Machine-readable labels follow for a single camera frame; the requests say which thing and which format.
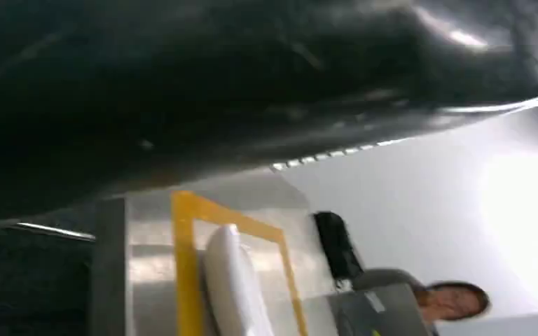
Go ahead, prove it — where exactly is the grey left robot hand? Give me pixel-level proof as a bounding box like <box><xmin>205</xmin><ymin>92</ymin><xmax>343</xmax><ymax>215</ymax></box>
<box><xmin>0</xmin><ymin>0</ymin><xmax>538</xmax><ymax>223</ymax></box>

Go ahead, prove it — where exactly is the shiny metal rod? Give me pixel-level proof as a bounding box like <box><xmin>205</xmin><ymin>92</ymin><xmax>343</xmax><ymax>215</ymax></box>
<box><xmin>14</xmin><ymin>222</ymin><xmax>97</xmax><ymax>243</ymax></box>

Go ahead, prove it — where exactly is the white plastic tray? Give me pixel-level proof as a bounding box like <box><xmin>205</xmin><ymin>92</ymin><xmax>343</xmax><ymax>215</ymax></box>
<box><xmin>203</xmin><ymin>223</ymin><xmax>275</xmax><ymax>336</ymax></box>

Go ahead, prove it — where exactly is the black handheld device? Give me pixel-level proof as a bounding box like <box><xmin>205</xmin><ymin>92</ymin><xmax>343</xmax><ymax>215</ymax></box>
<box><xmin>312</xmin><ymin>211</ymin><xmax>366</xmax><ymax>285</ymax></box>

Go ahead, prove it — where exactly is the grey box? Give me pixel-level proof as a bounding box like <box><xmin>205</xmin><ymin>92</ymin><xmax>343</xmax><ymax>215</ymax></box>
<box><xmin>328</xmin><ymin>283</ymin><xmax>433</xmax><ymax>336</ymax></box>

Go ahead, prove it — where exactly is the person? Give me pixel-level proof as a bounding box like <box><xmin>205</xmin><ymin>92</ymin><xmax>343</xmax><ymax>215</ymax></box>
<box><xmin>351</xmin><ymin>267</ymin><xmax>491</xmax><ymax>336</ymax></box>

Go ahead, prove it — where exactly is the yellow tape frame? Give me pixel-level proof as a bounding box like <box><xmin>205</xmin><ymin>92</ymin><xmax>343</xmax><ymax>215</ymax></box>
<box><xmin>170</xmin><ymin>190</ymin><xmax>310</xmax><ymax>336</ymax></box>

